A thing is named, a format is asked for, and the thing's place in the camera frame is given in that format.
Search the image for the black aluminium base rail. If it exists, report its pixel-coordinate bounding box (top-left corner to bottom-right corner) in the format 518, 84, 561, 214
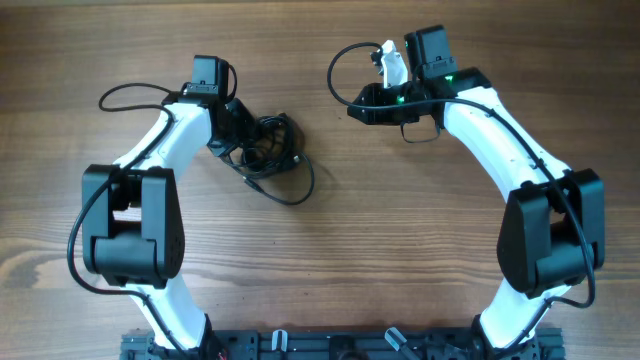
119, 328, 566, 360

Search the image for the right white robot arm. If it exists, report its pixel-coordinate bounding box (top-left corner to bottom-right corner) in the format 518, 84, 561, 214
347, 25, 605, 359

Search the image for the black usb cable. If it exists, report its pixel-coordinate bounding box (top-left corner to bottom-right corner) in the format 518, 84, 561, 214
219, 112, 316, 207

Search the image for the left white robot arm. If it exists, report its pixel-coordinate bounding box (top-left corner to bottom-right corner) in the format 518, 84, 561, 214
67, 55, 254, 359

